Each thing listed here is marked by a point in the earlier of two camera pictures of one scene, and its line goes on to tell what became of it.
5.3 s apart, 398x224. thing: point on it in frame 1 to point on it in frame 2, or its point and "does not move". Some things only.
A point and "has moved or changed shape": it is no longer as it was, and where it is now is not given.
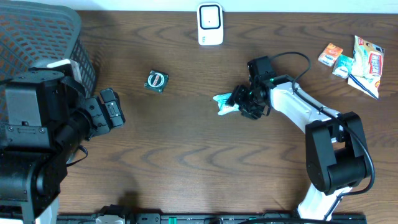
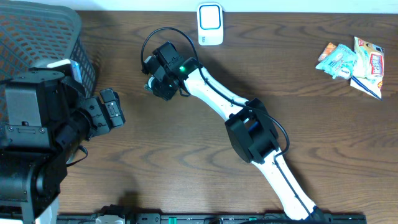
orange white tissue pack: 329,54 does not move
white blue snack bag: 367,63 does not move
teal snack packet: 224,107 has moved or changed shape
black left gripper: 101,115 does not move
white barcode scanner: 210,23 does not move
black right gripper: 236,98 to 161,91
